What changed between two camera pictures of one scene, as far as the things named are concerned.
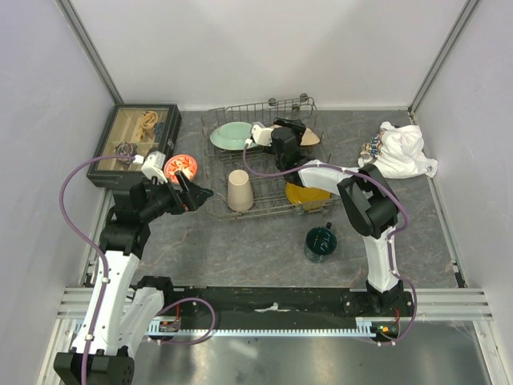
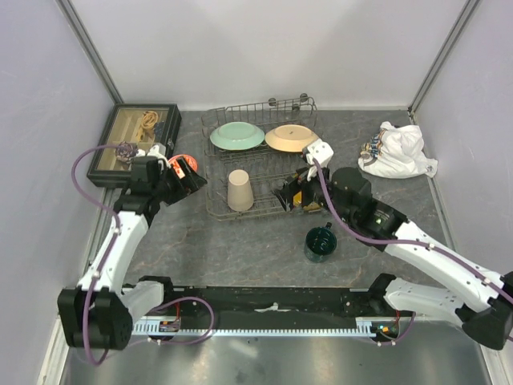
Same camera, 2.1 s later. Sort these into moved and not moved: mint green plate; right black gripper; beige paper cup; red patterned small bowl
Moved: right black gripper
Not moved: red patterned small bowl; beige paper cup; mint green plate
